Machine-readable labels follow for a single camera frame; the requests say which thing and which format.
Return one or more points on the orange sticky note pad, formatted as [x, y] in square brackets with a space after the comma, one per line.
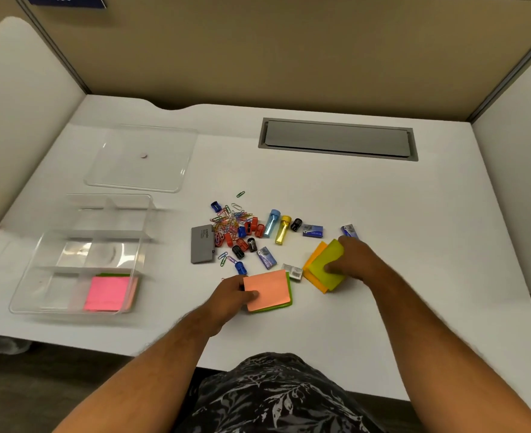
[312, 277]

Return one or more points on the blue paper clip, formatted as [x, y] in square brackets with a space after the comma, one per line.
[223, 258]

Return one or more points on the grey flat case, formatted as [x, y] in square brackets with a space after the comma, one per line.
[202, 244]

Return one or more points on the pile of coloured paper clips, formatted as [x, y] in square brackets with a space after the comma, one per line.
[229, 223]

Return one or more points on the pink sticky note pad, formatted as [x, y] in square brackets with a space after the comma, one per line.
[105, 293]

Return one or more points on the salmon sticky note pad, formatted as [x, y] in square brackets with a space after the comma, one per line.
[267, 288]

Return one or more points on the clear plastic lid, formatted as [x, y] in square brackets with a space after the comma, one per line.
[141, 160]

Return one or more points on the red pencil sharpener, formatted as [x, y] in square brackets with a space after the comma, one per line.
[228, 239]
[256, 227]

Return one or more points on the person's left thumb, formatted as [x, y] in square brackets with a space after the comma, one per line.
[251, 294]

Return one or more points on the blue staple box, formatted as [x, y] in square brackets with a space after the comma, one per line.
[312, 231]
[266, 258]
[349, 231]

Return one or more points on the silver staple strip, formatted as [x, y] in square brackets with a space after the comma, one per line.
[292, 271]

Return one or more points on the green sticky note pad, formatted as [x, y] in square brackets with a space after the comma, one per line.
[288, 299]

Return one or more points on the light blue plastic tube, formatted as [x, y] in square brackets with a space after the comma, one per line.
[272, 223]

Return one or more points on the dark floral shorts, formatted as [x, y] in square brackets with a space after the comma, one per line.
[274, 396]

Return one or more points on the person's right forearm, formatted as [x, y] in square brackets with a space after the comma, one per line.
[432, 356]

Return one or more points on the yellow-green sticky note pad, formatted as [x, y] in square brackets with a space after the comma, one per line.
[326, 259]

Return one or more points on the person's right hand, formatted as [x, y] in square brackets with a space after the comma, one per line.
[360, 261]

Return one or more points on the blue pencil sharpener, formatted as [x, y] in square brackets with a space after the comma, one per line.
[216, 206]
[241, 268]

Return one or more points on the black pencil sharpener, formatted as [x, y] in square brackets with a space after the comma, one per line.
[296, 224]
[252, 244]
[238, 252]

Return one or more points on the clear plastic organizer box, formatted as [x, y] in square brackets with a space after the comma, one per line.
[85, 257]

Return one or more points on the person's right thumb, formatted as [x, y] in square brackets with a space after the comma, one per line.
[334, 266]

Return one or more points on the yellow plastic tube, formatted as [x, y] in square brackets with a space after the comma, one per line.
[283, 229]

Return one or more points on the person's left hand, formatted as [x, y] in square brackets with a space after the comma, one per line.
[227, 302]

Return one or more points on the person's left forearm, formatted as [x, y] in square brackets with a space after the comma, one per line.
[157, 374]

